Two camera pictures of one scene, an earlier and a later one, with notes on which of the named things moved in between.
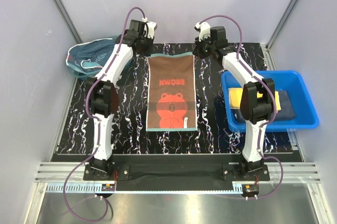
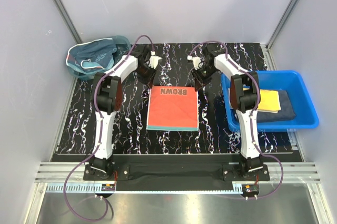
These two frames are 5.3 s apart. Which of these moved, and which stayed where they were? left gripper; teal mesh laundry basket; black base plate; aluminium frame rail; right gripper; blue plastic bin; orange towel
Moved: orange towel; right gripper; left gripper
Stayed: blue plastic bin; aluminium frame rail; teal mesh laundry basket; black base plate
